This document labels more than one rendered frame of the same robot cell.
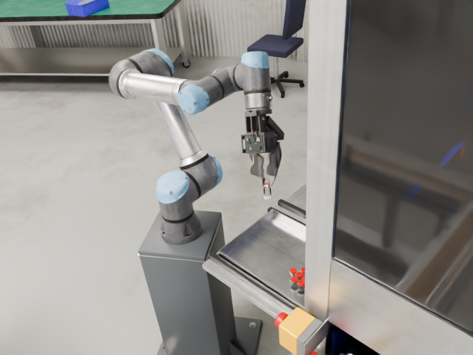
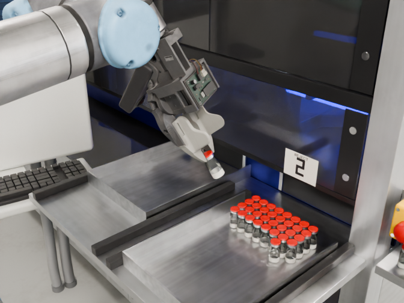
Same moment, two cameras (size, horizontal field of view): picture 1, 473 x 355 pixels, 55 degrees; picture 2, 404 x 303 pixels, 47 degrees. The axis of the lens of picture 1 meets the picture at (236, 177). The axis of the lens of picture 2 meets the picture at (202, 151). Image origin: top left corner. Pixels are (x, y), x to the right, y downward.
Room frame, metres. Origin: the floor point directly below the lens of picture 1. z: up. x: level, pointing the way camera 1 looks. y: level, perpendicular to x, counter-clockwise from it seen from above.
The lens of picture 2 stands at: (1.02, 0.61, 1.49)
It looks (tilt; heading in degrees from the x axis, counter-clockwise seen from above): 26 degrees down; 272
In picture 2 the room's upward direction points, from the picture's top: straight up
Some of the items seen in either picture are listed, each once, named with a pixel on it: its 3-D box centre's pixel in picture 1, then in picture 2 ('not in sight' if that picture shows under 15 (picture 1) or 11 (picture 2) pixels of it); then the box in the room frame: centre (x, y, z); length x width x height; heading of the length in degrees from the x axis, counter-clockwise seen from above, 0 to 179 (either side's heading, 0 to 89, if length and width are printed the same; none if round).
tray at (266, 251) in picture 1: (288, 256); (231, 254); (0.98, -0.13, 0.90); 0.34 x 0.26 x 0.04; 43
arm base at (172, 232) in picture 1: (179, 220); not in sight; (1.27, 0.22, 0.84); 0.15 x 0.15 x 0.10
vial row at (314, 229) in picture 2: not in sight; (282, 220); (0.87, -0.24, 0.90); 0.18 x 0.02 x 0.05; 133
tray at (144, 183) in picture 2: not in sight; (170, 173); (1.13, -0.46, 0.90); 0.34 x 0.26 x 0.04; 43
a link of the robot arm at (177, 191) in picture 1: (175, 194); not in sight; (1.28, 0.22, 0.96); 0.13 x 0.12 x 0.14; 136
